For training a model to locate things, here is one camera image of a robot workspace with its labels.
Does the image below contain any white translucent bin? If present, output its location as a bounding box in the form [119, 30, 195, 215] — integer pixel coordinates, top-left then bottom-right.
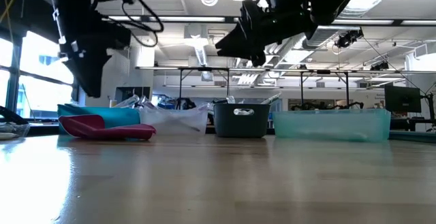
[138, 108, 209, 135]

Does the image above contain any black computer monitor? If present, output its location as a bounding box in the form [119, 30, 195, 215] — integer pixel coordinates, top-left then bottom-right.
[114, 86, 152, 110]
[384, 84, 422, 114]

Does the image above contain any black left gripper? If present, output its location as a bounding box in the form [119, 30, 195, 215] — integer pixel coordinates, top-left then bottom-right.
[59, 11, 132, 99]

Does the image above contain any large window black frame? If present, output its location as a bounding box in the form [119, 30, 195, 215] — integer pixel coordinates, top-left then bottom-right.
[0, 29, 83, 120]

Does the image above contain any magenta plastic bin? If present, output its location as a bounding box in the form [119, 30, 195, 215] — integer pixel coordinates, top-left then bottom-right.
[58, 114, 157, 142]

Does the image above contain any black ceiling spotlight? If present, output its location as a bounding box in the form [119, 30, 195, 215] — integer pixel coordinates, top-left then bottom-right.
[370, 61, 390, 71]
[334, 27, 364, 50]

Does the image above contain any white ceiling duct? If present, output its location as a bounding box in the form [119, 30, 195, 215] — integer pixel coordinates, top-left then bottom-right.
[183, 22, 210, 67]

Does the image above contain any dark teal plastic bin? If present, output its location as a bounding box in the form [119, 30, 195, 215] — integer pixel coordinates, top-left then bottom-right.
[213, 102, 271, 139]

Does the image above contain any ceiling light strip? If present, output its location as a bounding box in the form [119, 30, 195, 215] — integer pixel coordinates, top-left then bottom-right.
[108, 15, 228, 23]
[332, 18, 436, 27]

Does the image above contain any light green translucent bin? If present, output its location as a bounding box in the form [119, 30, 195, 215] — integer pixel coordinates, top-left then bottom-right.
[271, 108, 392, 142]

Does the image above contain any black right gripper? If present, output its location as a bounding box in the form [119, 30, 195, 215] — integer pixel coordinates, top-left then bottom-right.
[215, 0, 318, 67]

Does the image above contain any blue plastic bin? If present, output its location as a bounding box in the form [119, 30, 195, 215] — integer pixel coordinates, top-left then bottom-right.
[57, 103, 141, 136]

